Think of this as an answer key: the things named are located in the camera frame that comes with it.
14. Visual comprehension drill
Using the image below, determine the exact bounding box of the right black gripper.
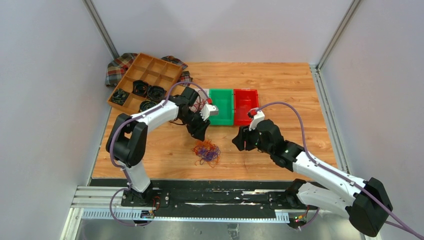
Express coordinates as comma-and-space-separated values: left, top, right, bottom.
232, 121, 273, 155

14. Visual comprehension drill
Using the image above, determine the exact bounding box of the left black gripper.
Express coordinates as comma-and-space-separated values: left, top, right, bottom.
179, 110, 211, 142

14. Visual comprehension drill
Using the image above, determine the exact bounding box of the orange and purple wire tangle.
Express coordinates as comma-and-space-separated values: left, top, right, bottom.
190, 139, 222, 169

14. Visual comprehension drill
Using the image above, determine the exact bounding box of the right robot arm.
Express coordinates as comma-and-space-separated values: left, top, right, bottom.
232, 119, 393, 237

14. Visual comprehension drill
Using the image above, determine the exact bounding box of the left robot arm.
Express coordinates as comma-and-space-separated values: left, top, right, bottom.
106, 87, 219, 207

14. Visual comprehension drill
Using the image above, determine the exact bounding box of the white plastic bin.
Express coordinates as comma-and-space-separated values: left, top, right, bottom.
179, 87, 208, 125

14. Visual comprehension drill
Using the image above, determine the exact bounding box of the green plastic bin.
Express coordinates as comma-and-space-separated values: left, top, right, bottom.
209, 88, 234, 126

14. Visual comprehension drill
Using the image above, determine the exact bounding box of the red plastic bin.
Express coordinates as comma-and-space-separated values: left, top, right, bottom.
233, 89, 259, 126

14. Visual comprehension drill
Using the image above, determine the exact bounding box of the orange wooden compartment tray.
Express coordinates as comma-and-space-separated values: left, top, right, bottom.
107, 53, 183, 115

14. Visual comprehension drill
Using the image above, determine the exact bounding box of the plaid cloth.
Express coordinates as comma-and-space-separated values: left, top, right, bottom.
105, 52, 193, 87

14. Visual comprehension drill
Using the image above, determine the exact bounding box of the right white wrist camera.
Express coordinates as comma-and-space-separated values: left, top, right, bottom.
248, 107, 265, 131

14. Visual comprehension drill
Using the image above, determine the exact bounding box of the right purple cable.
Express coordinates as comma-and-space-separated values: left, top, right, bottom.
247, 101, 424, 231

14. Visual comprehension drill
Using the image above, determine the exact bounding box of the purple cable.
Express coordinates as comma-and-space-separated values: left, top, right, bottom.
247, 101, 424, 231
109, 81, 213, 227

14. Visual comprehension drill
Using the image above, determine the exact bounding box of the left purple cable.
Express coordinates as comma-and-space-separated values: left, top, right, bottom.
109, 81, 213, 227

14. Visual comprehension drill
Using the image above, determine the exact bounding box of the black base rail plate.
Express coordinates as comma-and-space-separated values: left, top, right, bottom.
89, 178, 321, 220

